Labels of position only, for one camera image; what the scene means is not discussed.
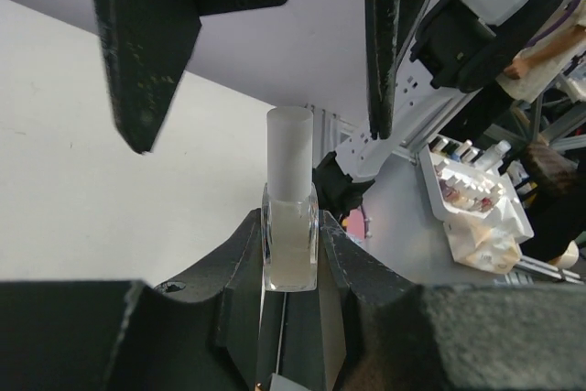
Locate person in background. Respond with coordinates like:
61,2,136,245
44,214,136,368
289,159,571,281
471,19,586,264

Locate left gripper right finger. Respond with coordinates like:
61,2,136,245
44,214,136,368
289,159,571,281
320,212,585,390

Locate white tray of bottles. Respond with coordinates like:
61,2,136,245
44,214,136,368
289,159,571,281
418,147,534,275

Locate clear nail polish bottle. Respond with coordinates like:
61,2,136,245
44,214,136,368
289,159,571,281
261,188,319,292

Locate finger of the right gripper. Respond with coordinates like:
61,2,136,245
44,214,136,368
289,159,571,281
93,0,201,154

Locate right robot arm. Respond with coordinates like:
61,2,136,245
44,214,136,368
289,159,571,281
92,0,562,219

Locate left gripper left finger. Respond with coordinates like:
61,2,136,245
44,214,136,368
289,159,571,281
1,210,262,390

